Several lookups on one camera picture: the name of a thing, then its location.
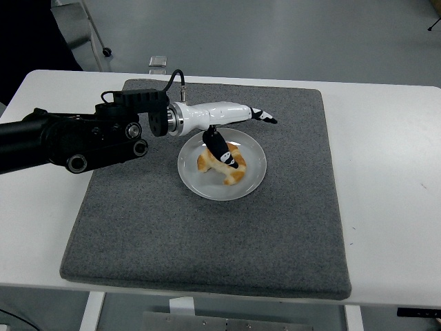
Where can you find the black bar under table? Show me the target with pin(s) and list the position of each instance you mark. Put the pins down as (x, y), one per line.
(418, 312)

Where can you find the grey felt mat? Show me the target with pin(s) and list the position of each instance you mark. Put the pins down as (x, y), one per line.
(206, 234)

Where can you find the grey wheeled chair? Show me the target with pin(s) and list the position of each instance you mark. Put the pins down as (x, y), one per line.
(74, 27)

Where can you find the white table leg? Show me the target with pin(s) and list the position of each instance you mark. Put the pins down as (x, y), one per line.
(353, 319)
(91, 312)

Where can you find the pale grey round plate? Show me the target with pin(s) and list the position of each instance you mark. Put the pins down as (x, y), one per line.
(193, 179)

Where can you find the white tape strip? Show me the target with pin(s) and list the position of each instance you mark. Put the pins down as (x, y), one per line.
(181, 306)

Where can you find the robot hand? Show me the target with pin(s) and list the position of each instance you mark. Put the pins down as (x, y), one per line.
(213, 115)

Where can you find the black tripod foot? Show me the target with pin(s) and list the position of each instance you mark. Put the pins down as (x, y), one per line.
(435, 25)

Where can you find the croissant bread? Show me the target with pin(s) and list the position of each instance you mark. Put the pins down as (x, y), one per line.
(237, 176)

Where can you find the clear floor box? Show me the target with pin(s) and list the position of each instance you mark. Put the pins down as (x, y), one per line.
(158, 61)
(158, 71)

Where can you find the person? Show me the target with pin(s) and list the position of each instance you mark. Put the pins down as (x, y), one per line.
(27, 34)

